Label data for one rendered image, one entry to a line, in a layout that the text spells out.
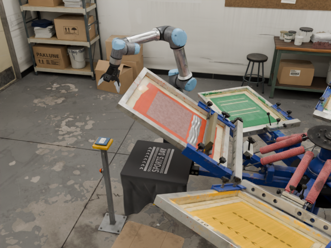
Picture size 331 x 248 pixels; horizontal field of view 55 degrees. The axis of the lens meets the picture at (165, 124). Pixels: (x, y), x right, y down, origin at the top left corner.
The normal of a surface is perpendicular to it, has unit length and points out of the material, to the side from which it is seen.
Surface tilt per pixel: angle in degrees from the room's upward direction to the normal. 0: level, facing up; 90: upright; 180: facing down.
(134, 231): 0
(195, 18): 90
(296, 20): 90
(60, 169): 0
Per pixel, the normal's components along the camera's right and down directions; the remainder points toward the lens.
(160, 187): -0.20, 0.59
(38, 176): 0.00, -0.85
